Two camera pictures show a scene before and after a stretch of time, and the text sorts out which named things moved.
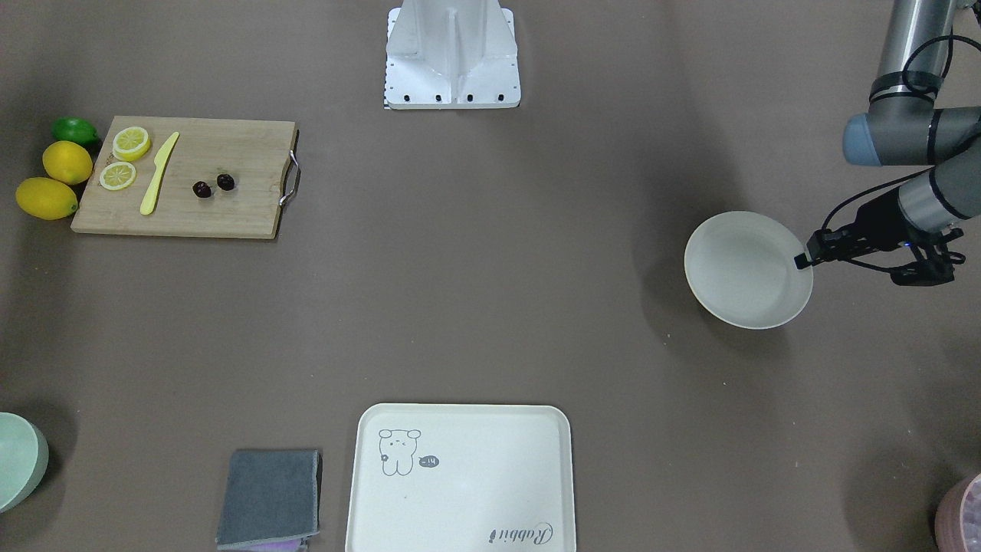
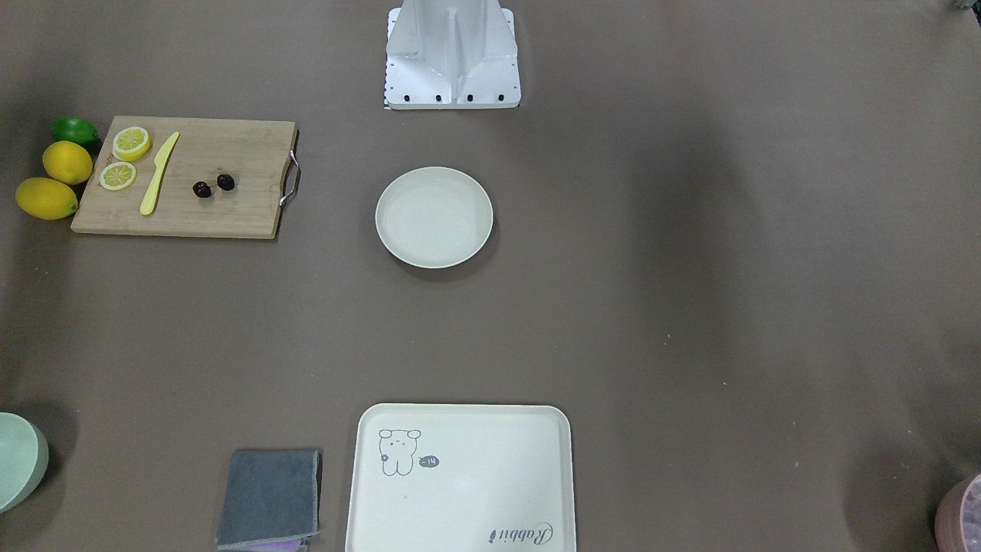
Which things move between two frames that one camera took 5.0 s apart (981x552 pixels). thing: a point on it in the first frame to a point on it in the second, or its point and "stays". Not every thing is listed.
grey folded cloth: [270, 496] stays
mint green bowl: [24, 458] stays
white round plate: [741, 266] to [433, 217]
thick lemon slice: [130, 143] stays
